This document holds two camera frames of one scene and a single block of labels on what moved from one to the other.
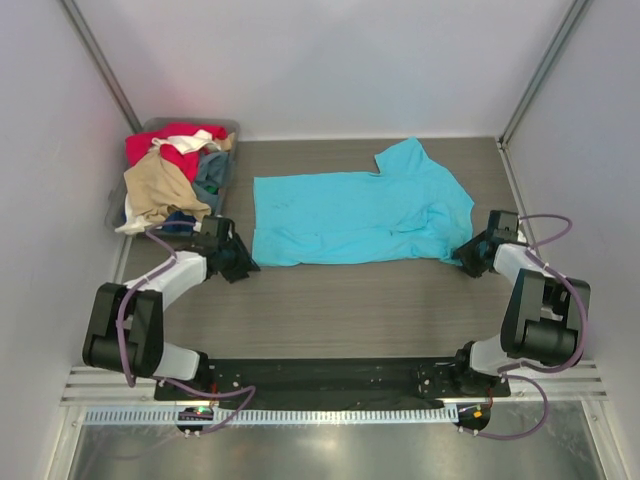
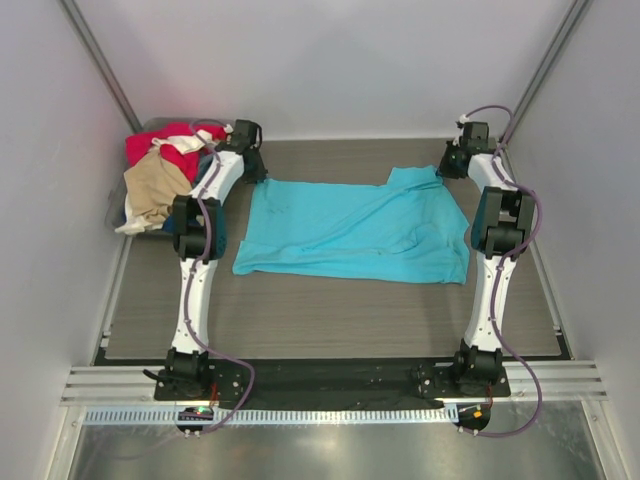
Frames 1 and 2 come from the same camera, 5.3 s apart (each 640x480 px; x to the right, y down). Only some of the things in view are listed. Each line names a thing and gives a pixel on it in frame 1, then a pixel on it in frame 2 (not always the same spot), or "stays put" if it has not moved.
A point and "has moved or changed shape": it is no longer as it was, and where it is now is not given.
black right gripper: [464, 253] -> [443, 170]
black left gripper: [244, 264] -> [260, 174]
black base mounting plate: [333, 380] stays put
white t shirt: [185, 144] stays put
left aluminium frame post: [88, 42] stays put
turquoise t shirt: [409, 209] has moved or changed shape
